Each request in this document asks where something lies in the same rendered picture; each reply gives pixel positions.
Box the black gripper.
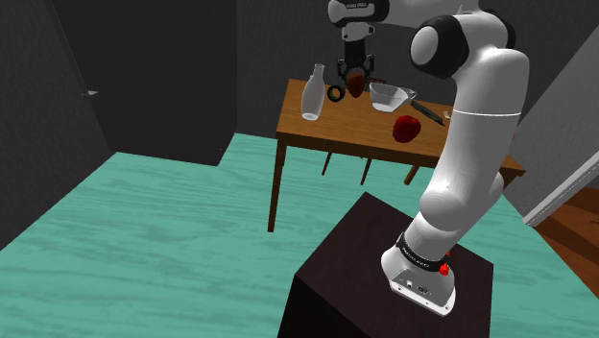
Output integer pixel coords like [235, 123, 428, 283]
[337, 40, 376, 85]

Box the dark red rounded object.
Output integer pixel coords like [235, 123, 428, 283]
[346, 69, 366, 100]

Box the clear glass measuring cup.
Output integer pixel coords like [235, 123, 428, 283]
[369, 83, 419, 114]

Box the white glass bottle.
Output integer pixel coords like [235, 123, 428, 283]
[300, 62, 326, 122]

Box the brown wooden table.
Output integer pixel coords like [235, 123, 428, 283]
[267, 78, 526, 233]

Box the red apple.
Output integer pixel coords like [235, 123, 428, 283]
[392, 114, 422, 144]

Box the black knife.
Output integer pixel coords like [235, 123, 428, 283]
[410, 100, 446, 127]

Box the dark robot stand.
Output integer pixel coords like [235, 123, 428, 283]
[276, 190, 495, 338]

